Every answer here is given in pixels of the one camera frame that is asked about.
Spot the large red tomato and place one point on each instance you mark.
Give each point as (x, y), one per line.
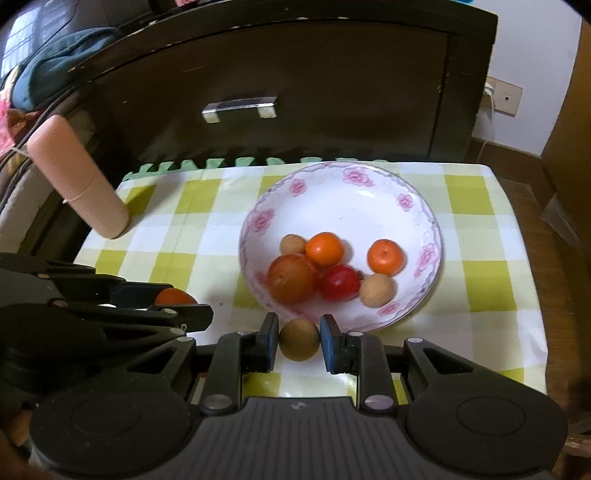
(292, 279)

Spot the white floral porcelain bowl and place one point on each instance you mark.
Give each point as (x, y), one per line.
(342, 238)

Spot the dark wooden cabinet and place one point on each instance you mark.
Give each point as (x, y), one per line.
(396, 80)

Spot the red cherry tomato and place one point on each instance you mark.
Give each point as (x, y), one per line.
(340, 283)

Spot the wall power socket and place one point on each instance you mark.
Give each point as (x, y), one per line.
(505, 97)

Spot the blue cloth bundle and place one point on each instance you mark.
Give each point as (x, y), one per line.
(47, 74)

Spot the brown wooden wardrobe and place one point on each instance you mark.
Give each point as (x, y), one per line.
(566, 156)

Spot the pink floral blanket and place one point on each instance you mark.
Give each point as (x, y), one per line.
(13, 122)

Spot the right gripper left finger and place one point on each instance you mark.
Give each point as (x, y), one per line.
(234, 356)

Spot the silver drawer handle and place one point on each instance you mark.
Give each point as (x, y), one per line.
(262, 107)

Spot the grey mattress edge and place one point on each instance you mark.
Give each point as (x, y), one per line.
(22, 197)

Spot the pink ribbed cylinder case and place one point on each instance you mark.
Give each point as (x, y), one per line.
(58, 153)

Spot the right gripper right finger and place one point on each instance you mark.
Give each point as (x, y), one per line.
(363, 356)

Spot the small orange tangerine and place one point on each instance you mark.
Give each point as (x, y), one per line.
(325, 250)
(173, 296)
(386, 257)

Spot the green foam mat edge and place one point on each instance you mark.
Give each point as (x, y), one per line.
(213, 163)

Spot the brown longan fruit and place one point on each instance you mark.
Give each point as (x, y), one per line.
(299, 340)
(292, 244)
(377, 290)

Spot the green checkered tablecloth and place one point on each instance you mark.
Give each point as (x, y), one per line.
(184, 229)

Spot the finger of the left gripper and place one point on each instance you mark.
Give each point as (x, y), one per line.
(98, 289)
(188, 317)

